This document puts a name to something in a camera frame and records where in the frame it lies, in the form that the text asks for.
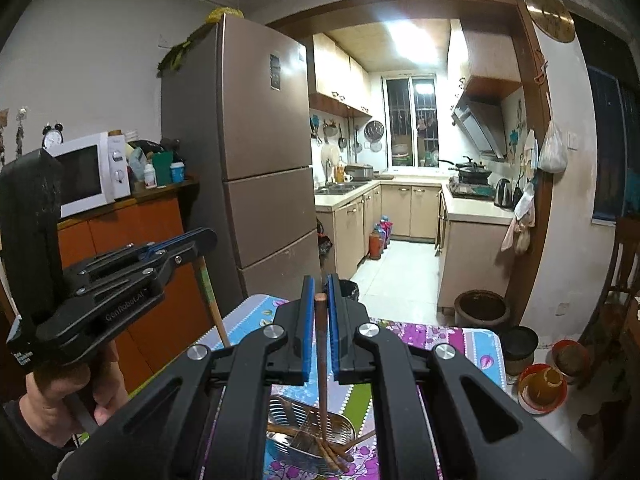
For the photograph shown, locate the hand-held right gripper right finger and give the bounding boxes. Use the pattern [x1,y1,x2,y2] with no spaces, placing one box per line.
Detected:
[326,274,586,480]

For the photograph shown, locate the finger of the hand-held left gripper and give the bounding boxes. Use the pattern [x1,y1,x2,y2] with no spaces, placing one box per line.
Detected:
[74,231,219,302]
[62,227,211,282]

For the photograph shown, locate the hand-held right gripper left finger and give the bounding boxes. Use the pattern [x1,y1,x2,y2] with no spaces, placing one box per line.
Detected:
[57,275,317,480]

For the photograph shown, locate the dark brown chopstick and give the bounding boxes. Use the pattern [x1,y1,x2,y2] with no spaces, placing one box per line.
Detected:
[312,435,351,474]
[314,292,332,427]
[321,436,354,464]

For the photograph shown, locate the wooden utensil with green end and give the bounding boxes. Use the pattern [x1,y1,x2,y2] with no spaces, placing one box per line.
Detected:
[192,254,232,349]

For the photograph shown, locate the blue slotted utensil basket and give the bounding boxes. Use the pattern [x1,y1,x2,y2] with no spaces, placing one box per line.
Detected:
[266,394,360,477]

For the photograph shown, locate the person's left forearm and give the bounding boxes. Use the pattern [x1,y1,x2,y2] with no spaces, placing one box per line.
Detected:
[0,399,81,480]

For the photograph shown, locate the person's left hand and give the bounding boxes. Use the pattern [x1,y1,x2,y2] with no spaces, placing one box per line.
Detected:
[25,340,132,449]

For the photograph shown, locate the orange wooden cabinet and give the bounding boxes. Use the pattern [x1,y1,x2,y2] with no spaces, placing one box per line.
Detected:
[50,176,222,395]

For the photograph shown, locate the green cup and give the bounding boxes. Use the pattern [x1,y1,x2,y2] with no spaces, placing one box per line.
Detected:
[151,151,174,189]

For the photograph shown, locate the white microwave oven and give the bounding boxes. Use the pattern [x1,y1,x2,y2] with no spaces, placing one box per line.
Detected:
[47,131,132,219]

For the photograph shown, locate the black twin-bell alarm clock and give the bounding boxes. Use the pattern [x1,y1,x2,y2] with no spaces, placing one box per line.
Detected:
[42,122,65,150]

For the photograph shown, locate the light wooden chopstick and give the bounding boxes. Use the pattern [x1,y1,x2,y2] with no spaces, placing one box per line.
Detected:
[266,422,322,442]
[345,430,377,454]

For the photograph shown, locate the floral striped tablecloth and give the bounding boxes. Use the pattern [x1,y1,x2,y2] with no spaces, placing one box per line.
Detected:
[202,294,507,480]

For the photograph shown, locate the brown three-door refrigerator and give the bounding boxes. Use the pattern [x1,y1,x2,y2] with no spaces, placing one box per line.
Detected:
[159,14,322,312]

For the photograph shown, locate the brown ceramic jar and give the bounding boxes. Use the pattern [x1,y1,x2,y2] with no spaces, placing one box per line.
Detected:
[453,289,512,332]

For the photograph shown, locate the beige kitchen base cabinets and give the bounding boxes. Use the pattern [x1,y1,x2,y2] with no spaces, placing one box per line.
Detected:
[314,179,517,312]

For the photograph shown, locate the black bucket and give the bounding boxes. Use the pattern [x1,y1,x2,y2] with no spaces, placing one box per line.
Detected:
[499,325,540,377]

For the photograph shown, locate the green dried leaves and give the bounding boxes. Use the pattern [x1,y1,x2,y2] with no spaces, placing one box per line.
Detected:
[155,27,217,78]

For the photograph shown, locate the hanging round strainer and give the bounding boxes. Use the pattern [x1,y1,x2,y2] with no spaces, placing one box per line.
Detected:
[363,119,385,154]

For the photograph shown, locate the gas stove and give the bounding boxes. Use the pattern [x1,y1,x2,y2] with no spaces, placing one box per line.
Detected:
[448,182,497,201]

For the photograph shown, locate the red plastic basin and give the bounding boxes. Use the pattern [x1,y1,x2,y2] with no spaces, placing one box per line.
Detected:
[517,363,569,416]

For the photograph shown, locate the black wok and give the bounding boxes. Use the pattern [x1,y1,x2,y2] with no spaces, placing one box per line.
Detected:
[439,156,494,184]

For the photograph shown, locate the hanging kitchen towels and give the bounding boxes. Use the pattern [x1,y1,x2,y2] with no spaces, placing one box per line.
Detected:
[501,182,537,256]

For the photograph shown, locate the steel electric kettle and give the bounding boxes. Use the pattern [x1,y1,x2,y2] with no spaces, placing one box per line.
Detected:
[493,177,517,209]

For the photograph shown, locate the yellow bag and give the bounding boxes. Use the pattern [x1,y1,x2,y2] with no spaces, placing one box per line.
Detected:
[205,7,244,24]

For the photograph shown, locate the red bowl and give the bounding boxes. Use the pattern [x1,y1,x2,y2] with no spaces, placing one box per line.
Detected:
[551,339,592,377]

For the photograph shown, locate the barred kitchen window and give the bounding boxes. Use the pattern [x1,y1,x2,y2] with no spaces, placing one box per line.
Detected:
[382,75,439,169]

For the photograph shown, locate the steel range hood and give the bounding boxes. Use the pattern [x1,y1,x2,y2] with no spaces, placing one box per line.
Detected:
[451,98,508,161]

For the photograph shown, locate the wooden chair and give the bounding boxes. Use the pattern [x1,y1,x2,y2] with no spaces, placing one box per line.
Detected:
[579,217,640,392]

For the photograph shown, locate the hanging white plastic bag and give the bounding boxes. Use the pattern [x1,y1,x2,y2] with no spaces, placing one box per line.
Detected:
[537,119,569,174]

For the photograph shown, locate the hanging wall ornament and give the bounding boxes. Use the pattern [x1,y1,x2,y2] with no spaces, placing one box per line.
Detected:
[14,106,29,158]

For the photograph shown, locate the beige wall cabinets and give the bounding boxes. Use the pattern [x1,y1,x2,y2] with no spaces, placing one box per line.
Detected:
[308,33,374,119]

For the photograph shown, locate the round gold wall clock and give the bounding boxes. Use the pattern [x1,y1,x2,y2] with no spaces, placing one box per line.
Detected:
[524,0,576,44]

